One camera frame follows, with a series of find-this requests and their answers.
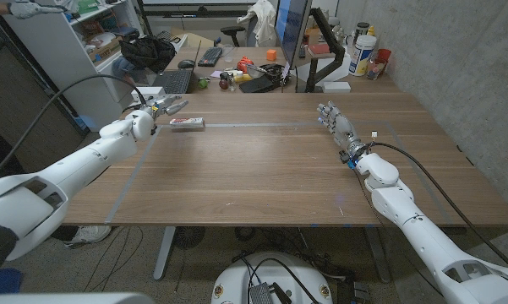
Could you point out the black bag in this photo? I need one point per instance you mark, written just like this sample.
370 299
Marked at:
148 52

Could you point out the black flat tablet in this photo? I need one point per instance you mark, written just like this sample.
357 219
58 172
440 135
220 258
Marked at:
255 84

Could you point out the black computer mouse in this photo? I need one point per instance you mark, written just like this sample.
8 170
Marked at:
186 64

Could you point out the red book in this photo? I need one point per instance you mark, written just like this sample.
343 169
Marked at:
319 49

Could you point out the yellow bottle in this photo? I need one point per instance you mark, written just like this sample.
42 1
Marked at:
371 31

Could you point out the glass jar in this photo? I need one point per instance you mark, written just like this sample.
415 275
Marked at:
374 69

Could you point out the white shelf unit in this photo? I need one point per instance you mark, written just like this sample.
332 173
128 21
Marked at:
63 46

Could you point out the white wipes canister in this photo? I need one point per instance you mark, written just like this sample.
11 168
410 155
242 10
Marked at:
361 57

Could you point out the dark red ball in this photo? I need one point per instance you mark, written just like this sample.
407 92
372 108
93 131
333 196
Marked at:
223 85

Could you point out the white sneaker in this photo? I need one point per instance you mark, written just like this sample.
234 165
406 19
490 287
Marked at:
89 234

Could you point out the whiteboard with black frame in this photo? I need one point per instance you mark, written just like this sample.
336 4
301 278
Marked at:
194 1

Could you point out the red cup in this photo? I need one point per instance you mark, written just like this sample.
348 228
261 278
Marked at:
384 55

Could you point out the black stool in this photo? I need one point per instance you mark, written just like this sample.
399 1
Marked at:
232 30

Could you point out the small white box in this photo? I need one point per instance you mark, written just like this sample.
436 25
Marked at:
336 87

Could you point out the cardboard box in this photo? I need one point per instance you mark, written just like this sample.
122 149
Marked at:
105 50

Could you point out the white jacket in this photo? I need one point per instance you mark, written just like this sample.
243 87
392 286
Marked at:
264 23

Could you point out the red orange crumpled object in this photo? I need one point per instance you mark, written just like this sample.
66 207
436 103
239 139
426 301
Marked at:
244 64

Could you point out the grey table leg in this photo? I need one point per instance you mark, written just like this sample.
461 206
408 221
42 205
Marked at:
377 253
164 253

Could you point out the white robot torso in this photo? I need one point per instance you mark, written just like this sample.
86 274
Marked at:
236 278

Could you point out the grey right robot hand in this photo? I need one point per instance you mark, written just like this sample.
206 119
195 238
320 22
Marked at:
342 128

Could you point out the clear plastic cup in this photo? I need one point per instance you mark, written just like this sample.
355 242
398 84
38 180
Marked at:
228 52

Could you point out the dark brown cabinet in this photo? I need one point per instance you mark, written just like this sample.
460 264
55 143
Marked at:
55 126

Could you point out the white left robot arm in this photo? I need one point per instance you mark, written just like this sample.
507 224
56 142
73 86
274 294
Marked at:
67 169

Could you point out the orange cube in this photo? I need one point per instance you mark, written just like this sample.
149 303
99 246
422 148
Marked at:
271 55

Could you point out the black computer monitor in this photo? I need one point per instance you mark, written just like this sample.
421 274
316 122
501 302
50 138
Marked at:
291 29

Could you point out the black keyboard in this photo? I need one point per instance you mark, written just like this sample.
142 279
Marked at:
210 56

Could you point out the white red toothpaste box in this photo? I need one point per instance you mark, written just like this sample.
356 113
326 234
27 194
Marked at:
187 123

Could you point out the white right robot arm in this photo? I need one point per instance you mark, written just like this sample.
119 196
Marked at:
422 236

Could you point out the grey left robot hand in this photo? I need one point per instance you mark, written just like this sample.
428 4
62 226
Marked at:
167 104

